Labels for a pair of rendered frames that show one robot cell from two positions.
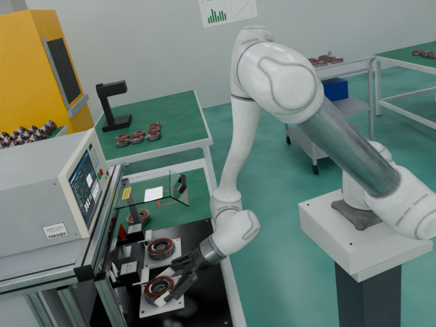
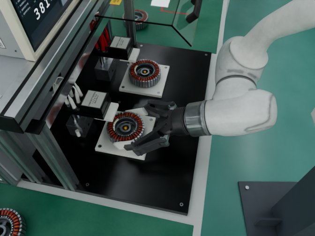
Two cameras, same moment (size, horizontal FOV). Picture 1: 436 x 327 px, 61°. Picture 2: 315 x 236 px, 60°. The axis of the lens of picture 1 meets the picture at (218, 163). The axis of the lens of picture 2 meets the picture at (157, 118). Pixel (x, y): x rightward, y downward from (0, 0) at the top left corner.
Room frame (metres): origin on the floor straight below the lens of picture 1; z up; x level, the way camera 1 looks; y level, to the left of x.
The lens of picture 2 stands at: (0.60, 0.07, 1.48)
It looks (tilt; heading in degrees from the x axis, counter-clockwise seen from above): 54 degrees down; 15
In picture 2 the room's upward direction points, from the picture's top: straight up
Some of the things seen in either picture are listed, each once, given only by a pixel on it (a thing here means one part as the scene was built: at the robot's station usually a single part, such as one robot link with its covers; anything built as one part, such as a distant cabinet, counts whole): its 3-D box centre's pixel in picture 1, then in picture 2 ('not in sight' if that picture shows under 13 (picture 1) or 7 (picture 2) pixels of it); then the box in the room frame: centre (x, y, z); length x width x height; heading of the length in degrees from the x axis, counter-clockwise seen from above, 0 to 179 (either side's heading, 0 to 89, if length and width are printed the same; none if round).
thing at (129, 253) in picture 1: (126, 257); (105, 67); (1.25, 0.44, 0.80); 0.08 x 0.05 x 0.06; 3
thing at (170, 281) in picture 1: (160, 289); (125, 129); (1.02, 0.28, 0.80); 0.11 x 0.11 x 0.04
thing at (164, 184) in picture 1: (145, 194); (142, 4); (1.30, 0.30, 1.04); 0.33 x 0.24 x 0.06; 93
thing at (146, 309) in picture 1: (161, 295); (126, 133); (1.02, 0.28, 0.78); 0.15 x 0.15 x 0.01; 3
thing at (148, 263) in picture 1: (163, 253); (145, 78); (1.26, 0.29, 0.78); 0.15 x 0.15 x 0.01; 3
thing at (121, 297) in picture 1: (119, 300); (80, 121); (1.01, 0.43, 0.80); 0.08 x 0.05 x 0.06; 3
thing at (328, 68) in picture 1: (324, 106); not in sight; (3.53, -1.15, 0.51); 1.01 x 0.60 x 1.01; 3
